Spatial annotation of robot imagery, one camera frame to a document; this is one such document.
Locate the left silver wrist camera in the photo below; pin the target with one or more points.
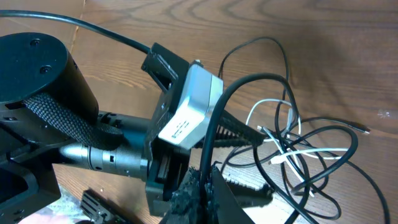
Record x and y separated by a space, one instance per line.
200 93

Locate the clear tape piece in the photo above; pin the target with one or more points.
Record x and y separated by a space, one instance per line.
385 114

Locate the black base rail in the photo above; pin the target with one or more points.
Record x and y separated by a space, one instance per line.
99 211

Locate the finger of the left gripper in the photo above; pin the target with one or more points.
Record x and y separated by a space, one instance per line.
231 132
247 196

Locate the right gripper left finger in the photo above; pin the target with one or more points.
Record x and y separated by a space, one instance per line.
186 202

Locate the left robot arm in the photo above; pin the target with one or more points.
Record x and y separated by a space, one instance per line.
50 116

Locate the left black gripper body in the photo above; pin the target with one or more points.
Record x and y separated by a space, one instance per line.
169 163

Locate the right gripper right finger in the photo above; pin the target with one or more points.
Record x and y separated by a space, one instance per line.
224 207

